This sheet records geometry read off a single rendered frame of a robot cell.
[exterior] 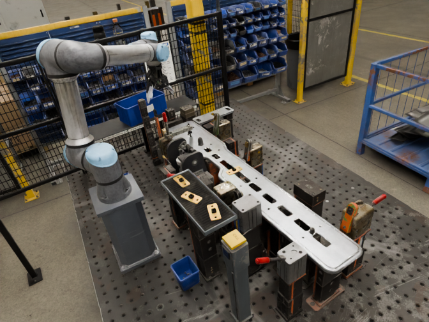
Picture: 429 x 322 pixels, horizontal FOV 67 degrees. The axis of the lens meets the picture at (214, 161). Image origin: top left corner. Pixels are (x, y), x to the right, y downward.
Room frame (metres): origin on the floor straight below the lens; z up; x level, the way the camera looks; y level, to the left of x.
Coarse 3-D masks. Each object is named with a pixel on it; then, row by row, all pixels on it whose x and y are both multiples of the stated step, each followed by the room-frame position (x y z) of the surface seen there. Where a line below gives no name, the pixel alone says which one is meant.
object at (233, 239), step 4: (232, 232) 0.77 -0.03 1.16; (236, 232) 0.77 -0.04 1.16; (224, 236) 0.75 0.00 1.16; (228, 236) 0.75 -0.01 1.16; (232, 236) 0.75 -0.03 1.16; (236, 236) 0.75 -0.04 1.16; (240, 236) 0.74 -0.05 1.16; (224, 240) 0.74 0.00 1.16; (228, 240) 0.73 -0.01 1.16; (232, 240) 0.73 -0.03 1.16; (236, 240) 0.73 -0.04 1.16; (240, 240) 0.73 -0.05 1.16; (244, 240) 0.73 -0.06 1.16; (228, 244) 0.72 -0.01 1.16; (232, 244) 0.71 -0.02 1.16; (236, 244) 0.71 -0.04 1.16; (240, 244) 0.72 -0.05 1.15; (232, 248) 0.70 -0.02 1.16
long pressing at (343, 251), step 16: (176, 128) 1.86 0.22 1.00; (192, 144) 1.64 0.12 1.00; (208, 144) 1.62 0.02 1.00; (224, 144) 1.60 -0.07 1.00; (224, 160) 1.44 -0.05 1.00; (240, 160) 1.41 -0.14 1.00; (224, 176) 1.29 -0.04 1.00; (256, 176) 1.26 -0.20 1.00; (256, 192) 1.14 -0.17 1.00; (272, 192) 1.13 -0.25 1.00; (272, 208) 1.02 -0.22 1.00; (288, 208) 1.01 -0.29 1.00; (304, 208) 1.00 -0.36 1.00; (272, 224) 0.93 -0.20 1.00; (288, 224) 0.92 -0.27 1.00; (320, 224) 0.90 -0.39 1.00; (304, 240) 0.83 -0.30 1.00; (336, 240) 0.81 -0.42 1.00; (352, 240) 0.80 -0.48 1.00; (320, 256) 0.75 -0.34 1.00; (336, 256) 0.74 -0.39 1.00; (352, 256) 0.73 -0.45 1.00; (336, 272) 0.68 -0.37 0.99
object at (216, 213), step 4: (212, 204) 0.91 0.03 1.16; (216, 204) 0.91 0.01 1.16; (208, 208) 0.90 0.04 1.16; (212, 208) 0.88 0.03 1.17; (216, 208) 0.89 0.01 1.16; (212, 212) 0.87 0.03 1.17; (216, 212) 0.87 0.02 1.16; (212, 216) 0.85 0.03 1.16; (216, 216) 0.85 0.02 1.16; (220, 216) 0.85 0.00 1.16; (212, 220) 0.83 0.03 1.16
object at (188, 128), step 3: (189, 123) 1.74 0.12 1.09; (183, 126) 1.74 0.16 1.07; (186, 126) 1.73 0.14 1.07; (189, 126) 1.73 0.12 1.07; (177, 129) 1.72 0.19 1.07; (180, 129) 1.71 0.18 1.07; (183, 129) 1.71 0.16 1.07; (186, 129) 1.71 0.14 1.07; (189, 129) 1.72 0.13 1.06; (192, 129) 1.73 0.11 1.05; (171, 132) 1.69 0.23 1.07; (174, 132) 1.68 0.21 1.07; (177, 132) 1.68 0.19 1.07; (180, 132) 1.69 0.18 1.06; (183, 132) 1.70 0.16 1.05; (189, 132) 1.73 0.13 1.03; (165, 135) 1.68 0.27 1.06; (174, 135) 1.67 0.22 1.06
